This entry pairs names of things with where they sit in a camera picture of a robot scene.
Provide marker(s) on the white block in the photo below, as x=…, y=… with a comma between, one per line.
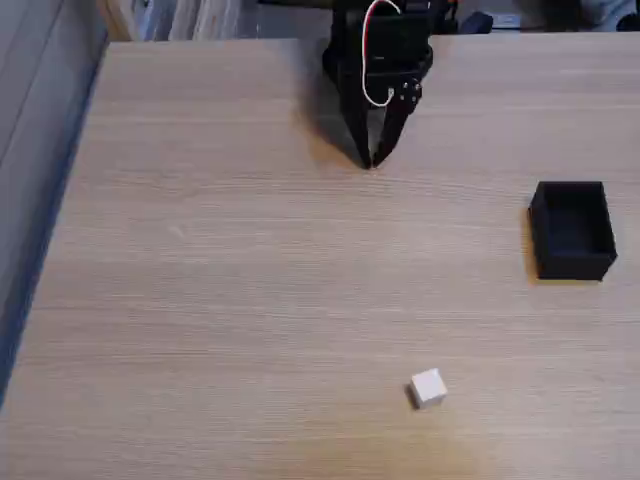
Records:
x=428, y=388

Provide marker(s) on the black box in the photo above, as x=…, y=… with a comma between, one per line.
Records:
x=572, y=260

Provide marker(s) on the dark blue object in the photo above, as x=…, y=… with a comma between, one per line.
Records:
x=476, y=23

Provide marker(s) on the stack of pale boards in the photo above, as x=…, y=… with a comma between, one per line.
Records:
x=200, y=19

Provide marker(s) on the light wooden frame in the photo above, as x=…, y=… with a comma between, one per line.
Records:
x=116, y=20

